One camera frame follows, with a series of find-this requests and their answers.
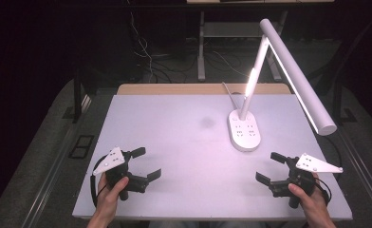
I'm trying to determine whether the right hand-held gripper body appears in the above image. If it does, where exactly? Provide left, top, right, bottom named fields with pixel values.
left=267, top=152, right=344, bottom=209

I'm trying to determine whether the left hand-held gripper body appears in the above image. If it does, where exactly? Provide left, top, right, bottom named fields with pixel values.
left=92, top=146, right=149, bottom=201

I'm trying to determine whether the person's right hand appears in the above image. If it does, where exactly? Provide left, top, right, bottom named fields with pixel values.
left=288, top=172, right=330, bottom=222

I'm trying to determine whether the person's left hand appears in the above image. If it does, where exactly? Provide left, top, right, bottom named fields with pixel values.
left=94, top=173, right=130, bottom=224

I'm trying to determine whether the black metal stand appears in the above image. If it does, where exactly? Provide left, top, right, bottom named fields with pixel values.
left=330, top=79, right=358, bottom=125

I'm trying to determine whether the white desk lamp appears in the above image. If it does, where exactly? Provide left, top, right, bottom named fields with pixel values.
left=227, top=18, right=338, bottom=153

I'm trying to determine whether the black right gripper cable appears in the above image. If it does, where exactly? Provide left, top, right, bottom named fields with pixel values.
left=313, top=135, right=344, bottom=205

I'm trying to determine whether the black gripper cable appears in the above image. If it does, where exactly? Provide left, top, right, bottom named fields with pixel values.
left=313, top=135, right=344, bottom=205
left=89, top=154, right=108, bottom=209

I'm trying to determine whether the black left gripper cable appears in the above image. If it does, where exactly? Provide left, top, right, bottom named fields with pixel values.
left=89, top=154, right=108, bottom=209

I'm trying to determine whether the black floor frame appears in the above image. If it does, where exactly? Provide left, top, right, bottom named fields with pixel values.
left=67, top=134, right=96, bottom=160

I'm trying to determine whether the white lamp cable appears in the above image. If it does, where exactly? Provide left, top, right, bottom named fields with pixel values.
left=221, top=82, right=240, bottom=111

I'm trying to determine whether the white floor cable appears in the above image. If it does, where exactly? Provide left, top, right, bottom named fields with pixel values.
left=125, top=0, right=171, bottom=84

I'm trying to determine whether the grey metal desk frame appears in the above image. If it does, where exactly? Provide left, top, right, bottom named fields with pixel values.
left=196, top=10, right=290, bottom=83

